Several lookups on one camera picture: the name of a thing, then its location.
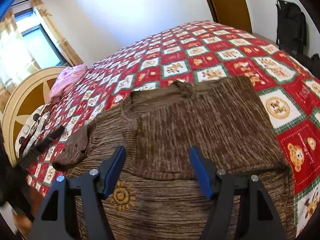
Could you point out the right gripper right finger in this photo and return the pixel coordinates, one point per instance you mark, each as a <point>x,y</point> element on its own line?
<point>257,218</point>

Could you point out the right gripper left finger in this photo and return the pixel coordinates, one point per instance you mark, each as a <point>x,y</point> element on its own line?
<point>57,217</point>

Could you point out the brown knit sweater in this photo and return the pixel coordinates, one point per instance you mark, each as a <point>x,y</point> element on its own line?
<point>157,195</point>

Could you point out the person's left hand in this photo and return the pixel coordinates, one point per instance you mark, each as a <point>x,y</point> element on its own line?
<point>23,224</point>

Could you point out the cartoon print pillow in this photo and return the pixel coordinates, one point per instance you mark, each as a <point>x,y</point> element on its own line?
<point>31,130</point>

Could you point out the cream wooden headboard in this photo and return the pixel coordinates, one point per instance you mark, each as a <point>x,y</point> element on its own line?
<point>29,94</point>

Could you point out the pink pillow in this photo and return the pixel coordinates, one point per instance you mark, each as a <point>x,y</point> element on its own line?
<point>65,82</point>

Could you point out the window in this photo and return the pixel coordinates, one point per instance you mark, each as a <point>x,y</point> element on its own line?
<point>39,43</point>

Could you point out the beige patterned curtain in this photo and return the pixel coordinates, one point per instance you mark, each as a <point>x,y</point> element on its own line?
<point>59,41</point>

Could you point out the red patchwork bedspread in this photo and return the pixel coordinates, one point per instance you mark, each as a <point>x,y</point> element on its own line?
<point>193,53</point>

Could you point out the black bag on floor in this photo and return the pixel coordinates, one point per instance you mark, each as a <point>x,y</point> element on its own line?
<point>311,63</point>

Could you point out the black folding bag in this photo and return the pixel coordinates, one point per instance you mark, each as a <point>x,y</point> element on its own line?
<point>291,28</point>

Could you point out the brown wooden door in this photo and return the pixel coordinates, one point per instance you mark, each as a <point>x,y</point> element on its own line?
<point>233,13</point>

